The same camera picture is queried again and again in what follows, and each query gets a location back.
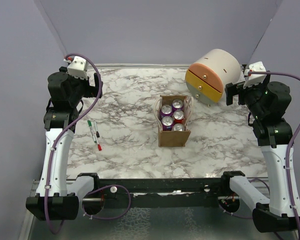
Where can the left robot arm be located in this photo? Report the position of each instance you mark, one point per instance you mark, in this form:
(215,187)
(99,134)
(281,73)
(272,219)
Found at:
(54,199)

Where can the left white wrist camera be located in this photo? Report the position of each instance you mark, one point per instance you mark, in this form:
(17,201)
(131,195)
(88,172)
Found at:
(77,67)

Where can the purple Fanta can front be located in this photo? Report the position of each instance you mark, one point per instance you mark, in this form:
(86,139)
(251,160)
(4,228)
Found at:
(166,111)

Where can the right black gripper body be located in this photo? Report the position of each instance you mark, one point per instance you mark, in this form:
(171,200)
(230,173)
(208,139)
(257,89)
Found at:
(251,95)

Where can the metal front plate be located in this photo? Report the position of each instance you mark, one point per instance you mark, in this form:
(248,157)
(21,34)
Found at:
(231,220)

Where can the brown canvas tote bag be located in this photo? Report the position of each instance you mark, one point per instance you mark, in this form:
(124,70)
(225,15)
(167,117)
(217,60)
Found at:
(173,138)

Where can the black capped marker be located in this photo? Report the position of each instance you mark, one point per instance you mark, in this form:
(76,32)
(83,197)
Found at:
(96,129)

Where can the red cola can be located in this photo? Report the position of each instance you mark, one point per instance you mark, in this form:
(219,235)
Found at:
(178,117)
(178,127)

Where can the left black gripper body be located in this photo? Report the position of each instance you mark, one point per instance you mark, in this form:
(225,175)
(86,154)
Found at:
(82,87)

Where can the red cola can front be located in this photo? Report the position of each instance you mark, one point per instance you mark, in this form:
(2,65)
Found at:
(178,127)

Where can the purple fanta can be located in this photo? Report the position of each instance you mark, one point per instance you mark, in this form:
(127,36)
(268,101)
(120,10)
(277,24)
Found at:
(167,123)
(166,111)

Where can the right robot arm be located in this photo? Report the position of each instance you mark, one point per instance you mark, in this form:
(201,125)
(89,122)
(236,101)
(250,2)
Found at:
(267,102)

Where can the round drawer cabinet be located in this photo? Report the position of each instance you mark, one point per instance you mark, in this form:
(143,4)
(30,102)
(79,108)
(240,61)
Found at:
(207,77)

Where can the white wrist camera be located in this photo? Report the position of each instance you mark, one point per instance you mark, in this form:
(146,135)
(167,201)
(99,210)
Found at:
(252,79)
(77,67)

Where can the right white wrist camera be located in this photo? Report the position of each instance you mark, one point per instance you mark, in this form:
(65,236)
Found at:
(252,79)

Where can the green capped marker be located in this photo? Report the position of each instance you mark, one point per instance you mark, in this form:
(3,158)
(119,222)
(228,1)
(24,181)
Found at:
(91,131)

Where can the red capped marker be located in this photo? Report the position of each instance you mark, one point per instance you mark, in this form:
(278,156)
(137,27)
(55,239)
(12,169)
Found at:
(97,142)

